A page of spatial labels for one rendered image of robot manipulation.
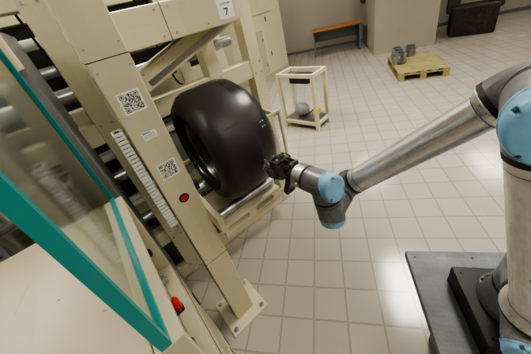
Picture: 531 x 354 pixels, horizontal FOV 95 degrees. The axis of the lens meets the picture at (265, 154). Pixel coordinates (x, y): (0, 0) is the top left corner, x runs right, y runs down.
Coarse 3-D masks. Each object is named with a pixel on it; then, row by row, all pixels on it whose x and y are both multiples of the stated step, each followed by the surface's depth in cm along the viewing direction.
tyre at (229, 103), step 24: (192, 96) 98; (216, 96) 97; (240, 96) 99; (192, 120) 95; (216, 120) 92; (240, 120) 95; (264, 120) 101; (192, 144) 138; (216, 144) 92; (240, 144) 94; (264, 144) 101; (216, 168) 141; (240, 168) 97; (216, 192) 125; (240, 192) 106
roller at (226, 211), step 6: (270, 180) 127; (258, 186) 124; (264, 186) 125; (252, 192) 122; (258, 192) 124; (240, 198) 119; (246, 198) 120; (228, 204) 118; (234, 204) 117; (240, 204) 118; (222, 210) 115; (228, 210) 115; (234, 210) 117; (222, 216) 114
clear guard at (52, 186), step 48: (0, 48) 54; (0, 96) 36; (0, 144) 27; (48, 144) 46; (0, 192) 21; (48, 192) 31; (96, 192) 62; (48, 240) 25; (96, 240) 38; (96, 288) 29; (144, 288) 47; (144, 336) 36
